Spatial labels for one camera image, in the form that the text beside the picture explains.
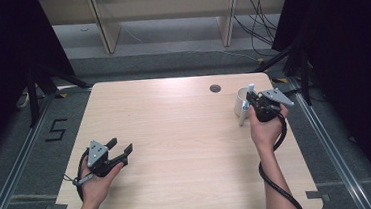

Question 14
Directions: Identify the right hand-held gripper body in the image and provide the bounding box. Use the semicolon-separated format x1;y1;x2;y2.
252;87;297;124

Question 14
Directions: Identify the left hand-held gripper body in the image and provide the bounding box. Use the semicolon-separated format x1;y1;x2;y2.
84;137;120;179

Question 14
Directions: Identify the light blue toothbrush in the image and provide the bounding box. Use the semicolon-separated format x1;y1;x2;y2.
235;83;259;127

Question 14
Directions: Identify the white cup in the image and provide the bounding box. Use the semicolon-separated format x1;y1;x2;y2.
231;86;259;120

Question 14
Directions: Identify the person's right hand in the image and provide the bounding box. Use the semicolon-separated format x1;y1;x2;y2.
247;102;292;154

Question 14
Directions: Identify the person's left hand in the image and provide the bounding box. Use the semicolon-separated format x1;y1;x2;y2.
77;161;128;207

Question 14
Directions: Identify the black metal stand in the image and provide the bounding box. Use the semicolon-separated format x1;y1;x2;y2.
23;58;97;129
243;37;317;112

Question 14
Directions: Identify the black curtain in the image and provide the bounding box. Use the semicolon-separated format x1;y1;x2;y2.
0;0;83;167
267;0;371;209

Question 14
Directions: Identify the light wooden shelf unit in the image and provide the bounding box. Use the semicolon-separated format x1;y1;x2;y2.
38;0;295;62

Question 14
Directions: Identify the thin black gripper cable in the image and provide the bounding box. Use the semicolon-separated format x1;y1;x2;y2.
60;148;95;209

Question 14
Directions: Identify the grey table cable grommet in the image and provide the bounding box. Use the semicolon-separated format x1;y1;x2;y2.
208;84;223;95

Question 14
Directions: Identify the bundle of black hanging cables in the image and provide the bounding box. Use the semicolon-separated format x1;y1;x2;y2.
230;0;286;60

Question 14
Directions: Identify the metal floor rail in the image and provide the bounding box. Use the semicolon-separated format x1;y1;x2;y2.
0;93;66;209
286;70;371;209

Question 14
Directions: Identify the thick black gripper cable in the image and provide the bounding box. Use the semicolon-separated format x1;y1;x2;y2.
253;110;305;209

